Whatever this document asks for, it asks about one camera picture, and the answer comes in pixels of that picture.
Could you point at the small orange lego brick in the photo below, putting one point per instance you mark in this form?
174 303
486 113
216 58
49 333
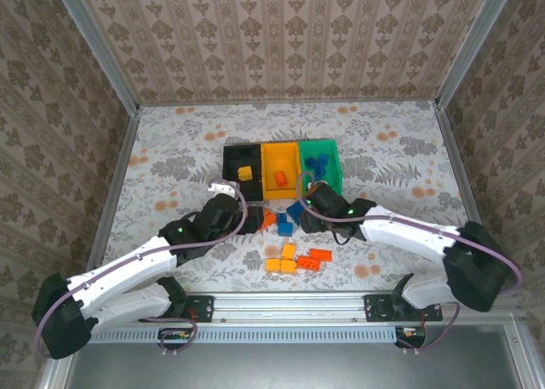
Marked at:
280 179

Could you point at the black plastic bin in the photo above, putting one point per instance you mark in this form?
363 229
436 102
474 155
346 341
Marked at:
238 155

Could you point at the aluminium frame post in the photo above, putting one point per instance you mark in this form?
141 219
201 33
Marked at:
474 44
97 44

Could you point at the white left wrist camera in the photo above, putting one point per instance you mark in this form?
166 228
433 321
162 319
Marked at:
221 189

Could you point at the long blue lego brick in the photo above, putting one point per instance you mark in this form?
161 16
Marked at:
295 211

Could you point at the grey metal sheet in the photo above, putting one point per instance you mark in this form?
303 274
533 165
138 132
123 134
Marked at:
298 367

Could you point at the yellow plastic bin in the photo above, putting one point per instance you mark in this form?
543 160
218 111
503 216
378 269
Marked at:
281 159

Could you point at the aluminium table side rail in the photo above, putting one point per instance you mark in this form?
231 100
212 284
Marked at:
111 193
454 150

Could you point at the aluminium table end rail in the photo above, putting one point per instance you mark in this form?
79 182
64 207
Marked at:
255 102

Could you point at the floral patterned table cover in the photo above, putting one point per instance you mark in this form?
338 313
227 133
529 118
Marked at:
170 150

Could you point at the aluminium mounting rail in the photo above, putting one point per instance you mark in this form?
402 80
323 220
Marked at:
289 308

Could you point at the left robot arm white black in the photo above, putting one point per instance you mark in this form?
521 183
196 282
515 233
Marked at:
127 265

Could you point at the yellow lego brick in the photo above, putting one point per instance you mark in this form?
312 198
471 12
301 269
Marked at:
288 267
244 173
288 251
273 264

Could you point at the green plastic bin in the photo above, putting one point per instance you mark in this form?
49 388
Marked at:
334 172

